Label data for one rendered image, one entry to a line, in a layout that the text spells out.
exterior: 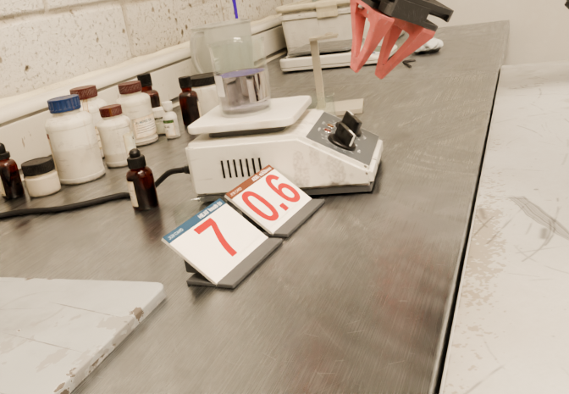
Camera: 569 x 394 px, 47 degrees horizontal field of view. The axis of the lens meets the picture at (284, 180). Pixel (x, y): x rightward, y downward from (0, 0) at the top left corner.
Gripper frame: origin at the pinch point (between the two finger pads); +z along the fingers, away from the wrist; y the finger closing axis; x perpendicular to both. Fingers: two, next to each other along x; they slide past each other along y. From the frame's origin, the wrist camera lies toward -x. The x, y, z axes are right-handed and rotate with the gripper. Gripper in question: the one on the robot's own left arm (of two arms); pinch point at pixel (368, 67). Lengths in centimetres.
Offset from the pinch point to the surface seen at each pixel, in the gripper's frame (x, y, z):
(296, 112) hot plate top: 2.8, 8.2, 6.1
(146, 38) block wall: -69, 5, 24
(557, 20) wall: -85, -116, -6
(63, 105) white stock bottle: -21.8, 26.9, 21.4
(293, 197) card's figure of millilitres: 10.2, 9.1, 12.3
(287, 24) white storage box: -101, -41, 21
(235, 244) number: 17.8, 17.8, 13.5
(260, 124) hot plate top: 3.5, 12.1, 8.0
